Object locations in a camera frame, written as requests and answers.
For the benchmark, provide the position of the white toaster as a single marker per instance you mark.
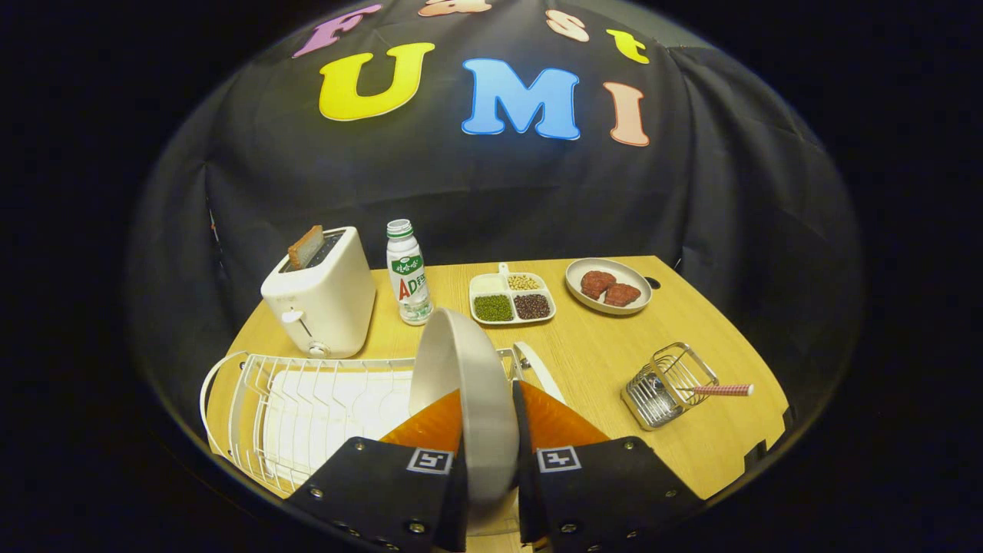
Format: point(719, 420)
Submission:
point(330, 299)

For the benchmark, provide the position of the white divided tray with beans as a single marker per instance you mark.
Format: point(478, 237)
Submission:
point(488, 285)

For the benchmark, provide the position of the white bottle with green label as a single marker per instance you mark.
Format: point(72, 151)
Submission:
point(407, 276)

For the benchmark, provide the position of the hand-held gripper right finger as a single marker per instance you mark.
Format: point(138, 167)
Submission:
point(530, 507)

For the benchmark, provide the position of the brown bread slice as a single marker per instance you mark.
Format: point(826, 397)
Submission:
point(305, 247)

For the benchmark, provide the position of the black backdrop cloth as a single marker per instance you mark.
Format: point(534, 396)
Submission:
point(691, 192)

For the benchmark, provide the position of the brown meat patty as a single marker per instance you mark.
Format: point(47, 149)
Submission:
point(597, 284)
point(623, 295)

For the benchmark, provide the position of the small beige dish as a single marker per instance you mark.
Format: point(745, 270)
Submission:
point(572, 280)

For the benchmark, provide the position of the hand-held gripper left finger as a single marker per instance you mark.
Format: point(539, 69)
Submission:
point(369, 484)

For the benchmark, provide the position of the large beige plate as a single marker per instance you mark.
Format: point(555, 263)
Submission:
point(476, 384)

